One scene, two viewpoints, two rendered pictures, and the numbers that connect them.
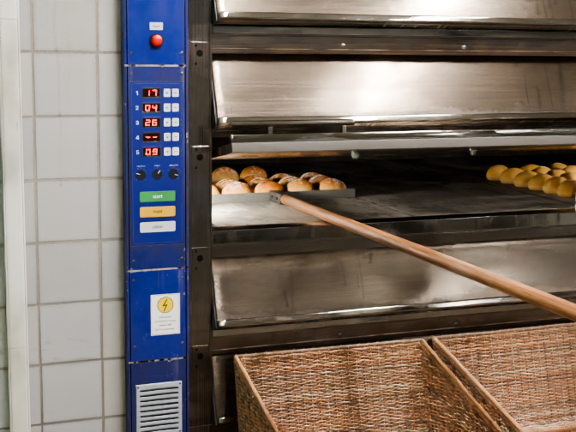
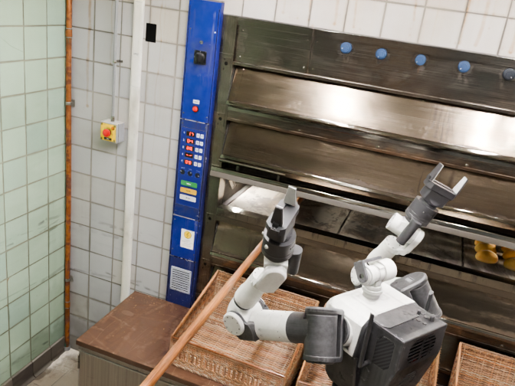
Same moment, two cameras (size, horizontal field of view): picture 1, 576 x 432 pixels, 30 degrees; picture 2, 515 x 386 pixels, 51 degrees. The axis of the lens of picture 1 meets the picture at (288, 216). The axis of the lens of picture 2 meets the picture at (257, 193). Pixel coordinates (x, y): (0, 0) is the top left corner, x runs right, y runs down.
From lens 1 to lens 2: 183 cm
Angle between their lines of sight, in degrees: 38
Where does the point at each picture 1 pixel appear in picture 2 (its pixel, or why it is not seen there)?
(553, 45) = (447, 158)
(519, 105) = (410, 191)
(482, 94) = (385, 178)
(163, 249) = (188, 209)
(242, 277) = (231, 233)
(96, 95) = (170, 129)
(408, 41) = (340, 135)
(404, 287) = (316, 270)
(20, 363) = (127, 237)
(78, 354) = (152, 242)
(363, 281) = not seen: hidden behind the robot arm
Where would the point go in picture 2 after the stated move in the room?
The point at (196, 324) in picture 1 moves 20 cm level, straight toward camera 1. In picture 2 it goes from (205, 248) to (178, 260)
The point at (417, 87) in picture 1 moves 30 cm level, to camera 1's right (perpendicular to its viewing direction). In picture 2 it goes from (342, 163) to (403, 184)
